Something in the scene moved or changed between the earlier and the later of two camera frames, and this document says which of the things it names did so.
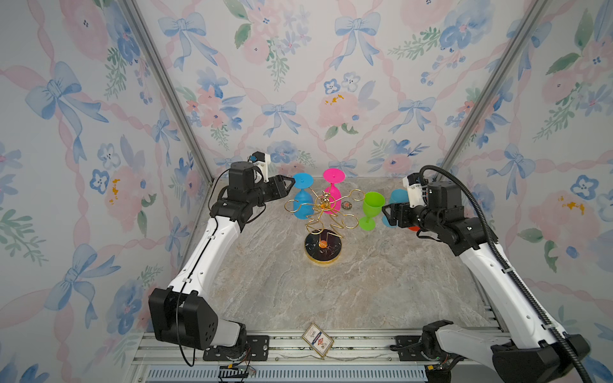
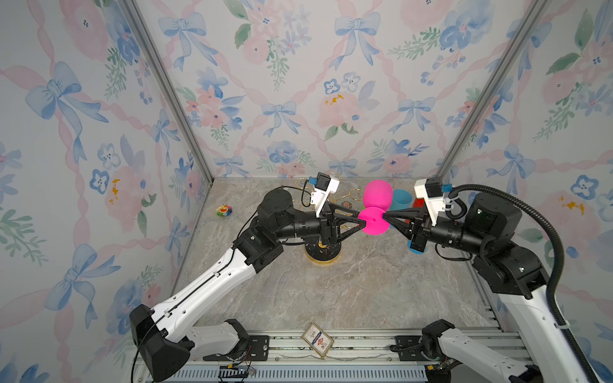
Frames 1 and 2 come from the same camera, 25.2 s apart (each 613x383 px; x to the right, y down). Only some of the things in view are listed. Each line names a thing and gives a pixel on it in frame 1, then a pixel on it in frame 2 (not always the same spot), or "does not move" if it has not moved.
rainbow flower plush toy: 227,212 does not move
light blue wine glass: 397,195 does not move
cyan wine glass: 303,202 → 409,243
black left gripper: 277,184 → 328,233
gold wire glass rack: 323,239 does not move
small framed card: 321,341 does not move
